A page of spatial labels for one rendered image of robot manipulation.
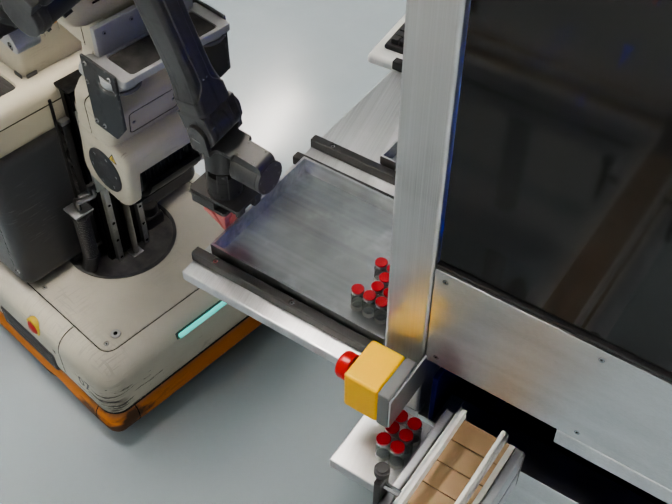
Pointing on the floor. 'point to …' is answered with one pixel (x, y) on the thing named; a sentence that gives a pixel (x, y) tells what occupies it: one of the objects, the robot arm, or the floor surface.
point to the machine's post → (423, 172)
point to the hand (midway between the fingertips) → (229, 226)
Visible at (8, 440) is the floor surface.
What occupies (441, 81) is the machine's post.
